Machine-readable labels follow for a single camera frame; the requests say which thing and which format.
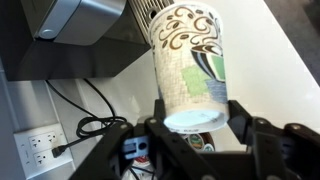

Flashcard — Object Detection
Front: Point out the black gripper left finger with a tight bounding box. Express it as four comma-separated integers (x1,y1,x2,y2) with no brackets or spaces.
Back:
69,98,204,180

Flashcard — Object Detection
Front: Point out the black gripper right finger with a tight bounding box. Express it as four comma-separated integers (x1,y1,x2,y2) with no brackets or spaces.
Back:
227,99,320,180

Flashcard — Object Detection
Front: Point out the printed paper coffee cup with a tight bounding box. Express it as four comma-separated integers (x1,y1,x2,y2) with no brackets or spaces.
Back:
147,1,230,134

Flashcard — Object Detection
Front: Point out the blue plastic piece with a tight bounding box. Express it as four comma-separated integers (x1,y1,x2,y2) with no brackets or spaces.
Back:
122,134,150,160

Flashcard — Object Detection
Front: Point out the green label coffee pod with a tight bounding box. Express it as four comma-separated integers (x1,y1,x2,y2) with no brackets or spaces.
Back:
187,133,205,150

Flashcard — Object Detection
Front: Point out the black silver coffee maker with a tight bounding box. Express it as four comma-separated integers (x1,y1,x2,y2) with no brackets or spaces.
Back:
0,0,175,82

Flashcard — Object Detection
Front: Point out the black drip tray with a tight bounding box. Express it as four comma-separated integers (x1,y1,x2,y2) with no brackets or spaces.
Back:
127,0,175,36

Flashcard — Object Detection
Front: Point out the black coffee maker power cable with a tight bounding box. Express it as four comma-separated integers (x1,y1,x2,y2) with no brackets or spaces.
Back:
44,78,128,160

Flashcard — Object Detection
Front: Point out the white wall outlet with plug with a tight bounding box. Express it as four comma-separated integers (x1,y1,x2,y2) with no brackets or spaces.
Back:
13,122,73,180

